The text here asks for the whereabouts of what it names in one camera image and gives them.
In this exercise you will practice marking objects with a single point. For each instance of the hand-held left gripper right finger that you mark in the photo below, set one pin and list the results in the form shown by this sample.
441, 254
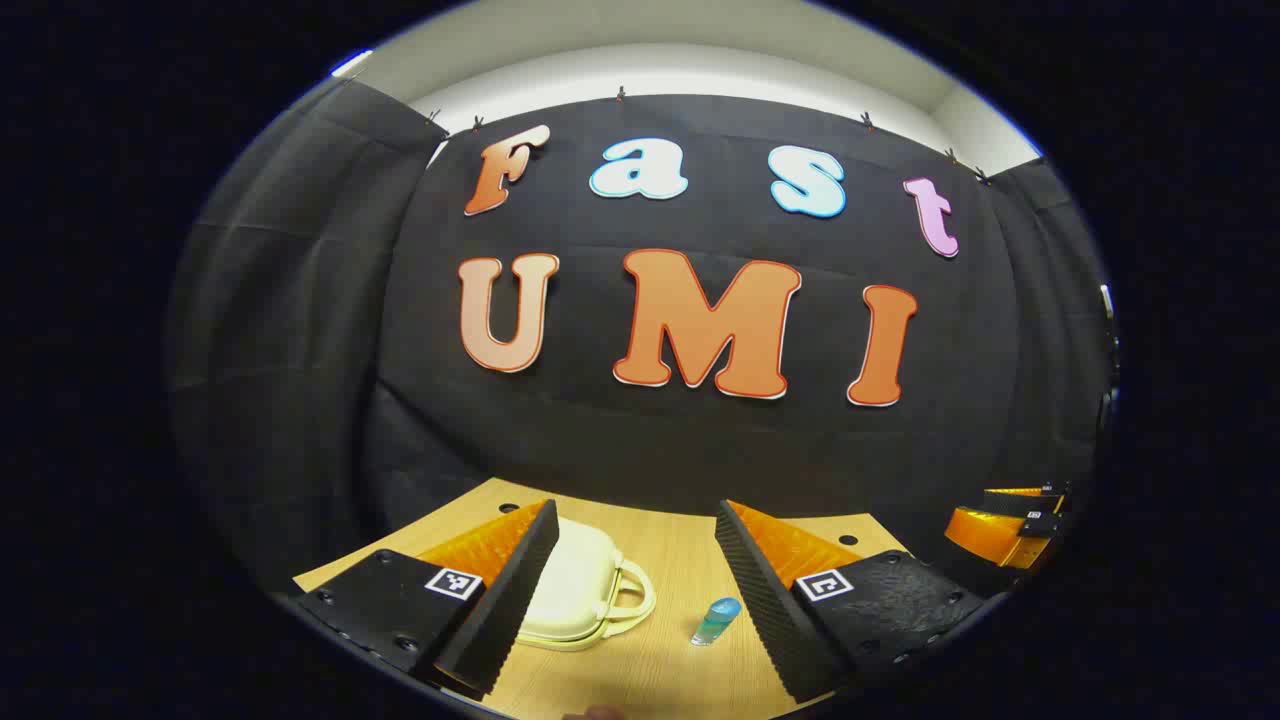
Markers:
770, 610

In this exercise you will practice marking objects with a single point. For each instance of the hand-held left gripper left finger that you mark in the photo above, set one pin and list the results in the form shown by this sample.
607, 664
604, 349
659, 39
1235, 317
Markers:
500, 610

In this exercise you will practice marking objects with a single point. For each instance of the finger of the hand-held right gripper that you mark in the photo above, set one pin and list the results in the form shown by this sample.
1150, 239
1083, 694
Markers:
1030, 498
990, 535

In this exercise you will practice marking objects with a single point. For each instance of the blue skin care bottle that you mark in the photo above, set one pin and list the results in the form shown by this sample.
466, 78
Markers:
715, 622

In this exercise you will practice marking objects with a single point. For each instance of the cream suitcase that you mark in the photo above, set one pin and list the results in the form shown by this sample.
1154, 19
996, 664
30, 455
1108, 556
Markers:
580, 590

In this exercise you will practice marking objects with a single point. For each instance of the black backdrop cloth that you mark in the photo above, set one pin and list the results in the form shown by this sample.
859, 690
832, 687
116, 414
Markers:
700, 450

